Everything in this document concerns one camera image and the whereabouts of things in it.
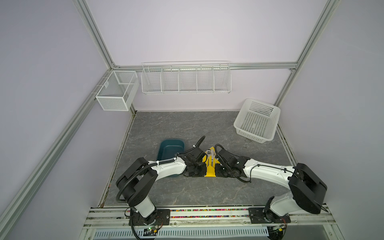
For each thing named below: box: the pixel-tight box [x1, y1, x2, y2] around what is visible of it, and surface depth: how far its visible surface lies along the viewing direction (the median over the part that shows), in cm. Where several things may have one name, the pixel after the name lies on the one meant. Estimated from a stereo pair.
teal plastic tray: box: [157, 139, 185, 161], surface depth 101 cm
